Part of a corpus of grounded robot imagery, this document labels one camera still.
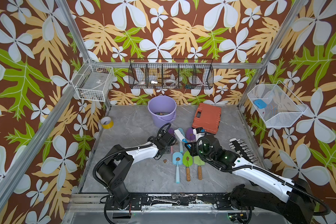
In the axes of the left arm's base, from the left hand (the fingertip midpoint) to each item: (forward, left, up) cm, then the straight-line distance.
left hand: (166, 146), depth 93 cm
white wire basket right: (+14, -67, +25) cm, 72 cm away
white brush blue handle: (-1, -9, +14) cm, 17 cm away
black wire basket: (+43, -3, +28) cm, 51 cm away
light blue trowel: (-5, -9, +13) cm, 16 cm away
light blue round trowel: (-8, -7, -3) cm, 11 cm away
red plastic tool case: (+24, -32, +2) cm, 40 cm away
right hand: (-6, -10, +14) cm, 19 cm away
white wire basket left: (+28, +46, +31) cm, 62 cm away
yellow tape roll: (+23, +48, -4) cm, 53 cm away
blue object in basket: (+19, -60, +22) cm, 66 cm away
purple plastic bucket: (+30, +3, +4) cm, 30 cm away
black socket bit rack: (-1, -52, -2) cm, 52 cm away
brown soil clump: (-9, +1, -3) cm, 10 cm away
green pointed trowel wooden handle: (-9, -14, -2) cm, 17 cm away
